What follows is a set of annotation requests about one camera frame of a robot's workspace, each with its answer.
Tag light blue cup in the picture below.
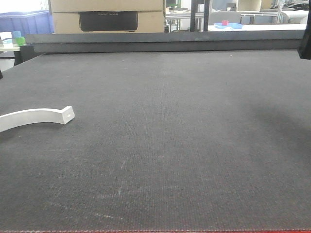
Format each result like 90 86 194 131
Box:
12 31 22 38

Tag dark blue plastic crate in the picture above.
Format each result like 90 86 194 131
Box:
0 10 54 36

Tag cardboard box with black print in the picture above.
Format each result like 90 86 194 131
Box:
49 0 165 34

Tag green cup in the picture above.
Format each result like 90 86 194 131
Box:
15 37 26 46

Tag white curved PVC pipe clamp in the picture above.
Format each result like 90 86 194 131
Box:
0 106 75 132

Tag black vertical post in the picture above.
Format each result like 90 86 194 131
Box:
190 0 210 33

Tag small red cube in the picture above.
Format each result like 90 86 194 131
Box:
222 20 229 26

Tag dark grey foam board stack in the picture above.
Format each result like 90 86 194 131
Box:
26 30 304 53

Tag light blue shallow tray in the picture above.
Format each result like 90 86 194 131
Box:
213 23 243 30

